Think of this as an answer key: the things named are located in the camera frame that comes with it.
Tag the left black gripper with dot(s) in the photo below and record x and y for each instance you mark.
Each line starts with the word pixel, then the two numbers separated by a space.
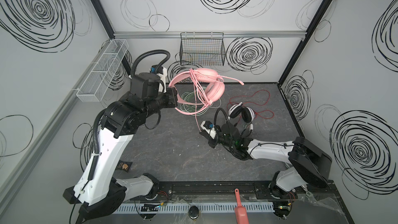
pixel 172 97

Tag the green headphones with cable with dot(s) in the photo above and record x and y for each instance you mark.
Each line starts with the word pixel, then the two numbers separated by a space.
pixel 195 109

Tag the pink headphones with cable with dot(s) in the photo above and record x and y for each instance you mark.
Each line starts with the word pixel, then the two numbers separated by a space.
pixel 208 86

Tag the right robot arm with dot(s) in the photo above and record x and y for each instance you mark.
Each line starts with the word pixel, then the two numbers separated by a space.
pixel 309 165

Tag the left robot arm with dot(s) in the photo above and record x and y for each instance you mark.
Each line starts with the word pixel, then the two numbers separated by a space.
pixel 114 127

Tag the small black packet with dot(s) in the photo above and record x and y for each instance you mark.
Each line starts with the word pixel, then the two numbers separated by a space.
pixel 124 166

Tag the black round knob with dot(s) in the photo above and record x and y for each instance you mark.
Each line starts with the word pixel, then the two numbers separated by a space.
pixel 193 212

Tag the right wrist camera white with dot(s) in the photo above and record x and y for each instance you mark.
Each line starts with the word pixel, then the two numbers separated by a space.
pixel 207 130

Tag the black wire basket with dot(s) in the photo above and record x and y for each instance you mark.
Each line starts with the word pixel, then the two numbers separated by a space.
pixel 202 48

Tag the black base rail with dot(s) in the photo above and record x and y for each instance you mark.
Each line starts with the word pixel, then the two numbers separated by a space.
pixel 217 188

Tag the clear plastic wall shelf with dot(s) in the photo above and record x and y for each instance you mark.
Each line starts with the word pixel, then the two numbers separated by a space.
pixel 105 67

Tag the red dustpan brush handle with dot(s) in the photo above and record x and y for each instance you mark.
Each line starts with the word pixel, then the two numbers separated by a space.
pixel 240 210

